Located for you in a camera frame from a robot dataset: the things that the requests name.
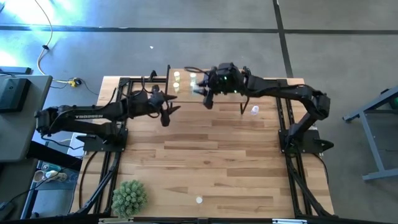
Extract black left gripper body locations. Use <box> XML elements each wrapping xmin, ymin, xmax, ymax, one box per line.
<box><xmin>132</xmin><ymin>89</ymin><xmax>172</xmax><ymax>128</ymax></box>

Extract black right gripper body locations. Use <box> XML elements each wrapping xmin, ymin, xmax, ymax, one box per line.
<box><xmin>203</xmin><ymin>62</ymin><xmax>248</xmax><ymax>110</ymax></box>

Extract green artificial plant ball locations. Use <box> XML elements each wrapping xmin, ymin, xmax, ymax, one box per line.
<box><xmin>111</xmin><ymin>179</ymin><xmax>149</xmax><ymax>218</ymax></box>

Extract black slanted panel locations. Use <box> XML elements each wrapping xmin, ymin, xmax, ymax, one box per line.
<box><xmin>26</xmin><ymin>140</ymin><xmax>84</xmax><ymax>172</ymax></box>

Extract teal can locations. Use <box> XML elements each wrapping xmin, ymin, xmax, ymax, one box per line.
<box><xmin>41</xmin><ymin>163</ymin><xmax>62</xmax><ymax>173</ymax></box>

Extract white plastic bottle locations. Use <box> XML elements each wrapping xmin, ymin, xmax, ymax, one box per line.
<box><xmin>45</xmin><ymin>170</ymin><xmax>68</xmax><ymax>183</ymax></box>

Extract grey desk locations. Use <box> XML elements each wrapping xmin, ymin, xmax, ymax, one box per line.
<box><xmin>0</xmin><ymin>74</ymin><xmax>53</xmax><ymax>162</ymax></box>

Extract black box device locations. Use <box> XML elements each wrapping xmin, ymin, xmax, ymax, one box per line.
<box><xmin>0</xmin><ymin>77</ymin><xmax>32</xmax><ymax>113</ymax></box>

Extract dark flat tablet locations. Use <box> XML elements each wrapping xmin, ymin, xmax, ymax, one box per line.
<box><xmin>0</xmin><ymin>66</ymin><xmax>32</xmax><ymax>75</ymax></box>

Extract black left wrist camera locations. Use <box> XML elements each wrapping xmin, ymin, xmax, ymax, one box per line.
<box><xmin>148</xmin><ymin>89</ymin><xmax>165</xmax><ymax>106</ymax></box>

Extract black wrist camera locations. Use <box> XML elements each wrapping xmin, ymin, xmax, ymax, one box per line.
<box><xmin>148</xmin><ymin>89</ymin><xmax>165</xmax><ymax>106</ymax></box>
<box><xmin>217</xmin><ymin>62</ymin><xmax>238</xmax><ymax>78</ymax></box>

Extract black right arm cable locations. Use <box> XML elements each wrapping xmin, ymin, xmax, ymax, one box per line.
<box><xmin>183</xmin><ymin>65</ymin><xmax>218</xmax><ymax>77</ymax></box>

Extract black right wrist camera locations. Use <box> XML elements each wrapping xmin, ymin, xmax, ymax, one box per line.
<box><xmin>217</xmin><ymin>62</ymin><xmax>238</xmax><ymax>78</ymax></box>

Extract white floor cable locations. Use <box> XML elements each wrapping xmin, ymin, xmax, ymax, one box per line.
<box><xmin>33</xmin><ymin>0</ymin><xmax>75</xmax><ymax>84</ymax></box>

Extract workbench with blue frame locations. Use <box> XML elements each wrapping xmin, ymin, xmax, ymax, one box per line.
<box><xmin>343</xmin><ymin>86</ymin><xmax>398</xmax><ymax>182</ymax></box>

